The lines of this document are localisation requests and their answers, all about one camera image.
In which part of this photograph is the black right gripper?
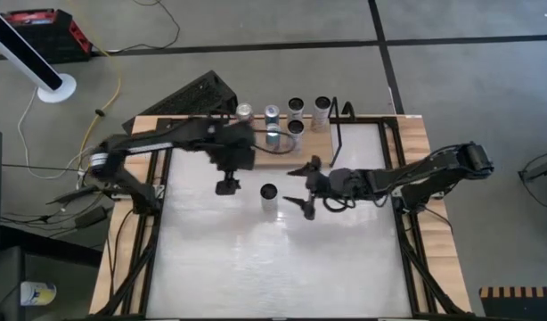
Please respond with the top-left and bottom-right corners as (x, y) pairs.
(282, 155), (360, 220)

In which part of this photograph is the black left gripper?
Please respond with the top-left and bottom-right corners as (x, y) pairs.
(205, 119), (257, 196)

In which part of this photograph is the Celsius Peach Vibe can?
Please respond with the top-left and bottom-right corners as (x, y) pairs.
(259, 183), (280, 212)

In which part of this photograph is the silver Diet Coke can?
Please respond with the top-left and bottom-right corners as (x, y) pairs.
(235, 103), (255, 124)

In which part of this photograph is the plain white tall can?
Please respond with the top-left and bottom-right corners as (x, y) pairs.
(286, 119), (306, 152)

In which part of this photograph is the silver can corner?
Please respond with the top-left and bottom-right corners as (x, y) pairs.
(311, 95), (332, 134)

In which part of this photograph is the silver can edge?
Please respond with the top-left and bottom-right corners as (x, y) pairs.
(287, 97), (306, 122)

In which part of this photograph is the black perforated crate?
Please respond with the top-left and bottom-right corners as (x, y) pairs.
(121, 70), (240, 136)

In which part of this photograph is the black power adapter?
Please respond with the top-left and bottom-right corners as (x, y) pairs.
(74, 205), (109, 229)

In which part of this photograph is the white pole stand black stripe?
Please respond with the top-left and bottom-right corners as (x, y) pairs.
(0, 4), (78, 105)

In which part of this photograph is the red black tool case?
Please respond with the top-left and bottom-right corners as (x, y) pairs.
(0, 7), (94, 64)

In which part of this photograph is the black orange striped mat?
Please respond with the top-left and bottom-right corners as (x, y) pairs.
(478, 285), (547, 321)

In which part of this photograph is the white can blue yellow print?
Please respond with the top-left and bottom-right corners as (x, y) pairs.
(19, 280), (59, 308)

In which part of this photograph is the black furniture piece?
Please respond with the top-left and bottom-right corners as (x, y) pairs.
(0, 225), (104, 321)

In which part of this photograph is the wooden shelf black metal frame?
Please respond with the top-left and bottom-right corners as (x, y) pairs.
(217, 96), (345, 169)

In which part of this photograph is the black metal table frame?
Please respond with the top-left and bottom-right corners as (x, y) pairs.
(94, 114), (475, 321)

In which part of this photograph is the yellow floor cable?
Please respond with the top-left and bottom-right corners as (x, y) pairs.
(80, 42), (124, 146)

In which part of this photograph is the black floor cable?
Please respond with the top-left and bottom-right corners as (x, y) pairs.
(104, 0), (182, 54)

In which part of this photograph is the white floor cable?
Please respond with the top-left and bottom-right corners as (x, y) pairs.
(17, 86), (54, 180)

